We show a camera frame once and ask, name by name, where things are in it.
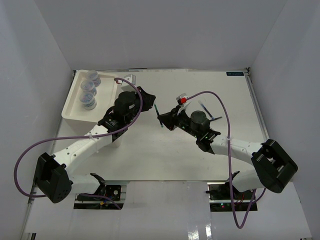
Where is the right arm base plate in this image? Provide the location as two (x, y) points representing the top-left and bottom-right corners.
(205, 183), (253, 213)

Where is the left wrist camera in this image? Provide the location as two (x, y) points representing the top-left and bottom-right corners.
(119, 74), (136, 92)

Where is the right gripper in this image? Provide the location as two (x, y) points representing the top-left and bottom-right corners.
(158, 105), (200, 139)

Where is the clear jar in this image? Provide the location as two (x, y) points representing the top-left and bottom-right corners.
(80, 79), (97, 96)
(79, 92), (97, 111)
(86, 70), (101, 87)

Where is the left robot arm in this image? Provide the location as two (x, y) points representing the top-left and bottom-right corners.
(33, 87), (156, 204)

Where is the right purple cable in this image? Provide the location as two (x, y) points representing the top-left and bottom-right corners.
(186, 90), (267, 230)

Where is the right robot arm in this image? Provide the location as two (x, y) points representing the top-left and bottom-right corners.
(157, 109), (298, 200)

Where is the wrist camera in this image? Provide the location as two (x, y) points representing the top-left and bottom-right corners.
(176, 93), (190, 115)
(119, 74), (136, 92)

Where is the white three-drawer storage box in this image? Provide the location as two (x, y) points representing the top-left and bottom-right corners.
(61, 70), (122, 136)

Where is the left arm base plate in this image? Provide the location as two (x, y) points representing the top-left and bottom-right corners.
(73, 185), (127, 210)

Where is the dark green pen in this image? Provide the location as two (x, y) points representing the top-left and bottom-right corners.
(153, 103), (164, 128)

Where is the blue table label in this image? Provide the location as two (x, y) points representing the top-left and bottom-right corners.
(226, 71), (244, 77)

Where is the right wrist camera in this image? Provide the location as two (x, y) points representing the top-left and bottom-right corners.
(176, 93), (190, 115)

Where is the blue pen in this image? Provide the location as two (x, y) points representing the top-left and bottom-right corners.
(198, 100), (215, 121)

